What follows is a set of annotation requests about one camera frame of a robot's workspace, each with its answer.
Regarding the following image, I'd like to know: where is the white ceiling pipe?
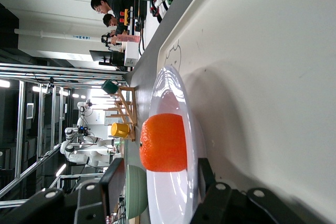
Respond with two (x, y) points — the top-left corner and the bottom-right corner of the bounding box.
(14, 28), (91, 41)

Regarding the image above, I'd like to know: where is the black monitor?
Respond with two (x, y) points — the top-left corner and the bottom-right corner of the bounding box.
(89, 50), (125, 67)

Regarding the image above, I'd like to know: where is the dark green mug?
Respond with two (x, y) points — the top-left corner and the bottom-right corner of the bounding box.
(101, 79), (119, 95)

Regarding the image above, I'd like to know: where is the wooden mug rack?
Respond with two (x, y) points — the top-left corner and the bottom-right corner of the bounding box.
(91, 85), (138, 142)

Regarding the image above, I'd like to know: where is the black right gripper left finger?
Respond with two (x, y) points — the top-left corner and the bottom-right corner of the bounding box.
(0, 157), (125, 224)

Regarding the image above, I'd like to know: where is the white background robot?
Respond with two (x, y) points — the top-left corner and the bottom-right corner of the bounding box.
(59, 99), (124, 168)

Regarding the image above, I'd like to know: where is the yellow mug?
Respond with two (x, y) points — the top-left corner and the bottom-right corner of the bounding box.
(110, 122), (131, 138)

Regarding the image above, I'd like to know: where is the orange fruit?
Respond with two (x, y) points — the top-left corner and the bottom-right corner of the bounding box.
(139, 113), (188, 173)

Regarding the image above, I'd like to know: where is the person with glasses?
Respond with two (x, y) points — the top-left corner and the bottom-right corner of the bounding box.
(90, 0), (137, 17)

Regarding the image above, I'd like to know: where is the white cardboard box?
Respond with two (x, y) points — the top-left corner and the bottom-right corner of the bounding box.
(123, 40), (140, 67)

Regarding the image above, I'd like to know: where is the white round plate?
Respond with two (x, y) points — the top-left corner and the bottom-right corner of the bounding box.
(146, 65), (208, 224)

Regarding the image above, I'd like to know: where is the mint green bowl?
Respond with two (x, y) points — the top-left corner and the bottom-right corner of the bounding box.
(125, 164), (148, 220)

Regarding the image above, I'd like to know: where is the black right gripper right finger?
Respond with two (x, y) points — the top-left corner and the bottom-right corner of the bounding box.
(190, 157), (329, 224)

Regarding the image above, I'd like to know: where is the person in black top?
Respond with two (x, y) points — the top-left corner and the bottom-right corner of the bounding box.
(102, 13), (128, 37)

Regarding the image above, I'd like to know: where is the aluminium frame structure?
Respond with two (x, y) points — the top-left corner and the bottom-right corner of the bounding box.
(0, 62), (127, 209)

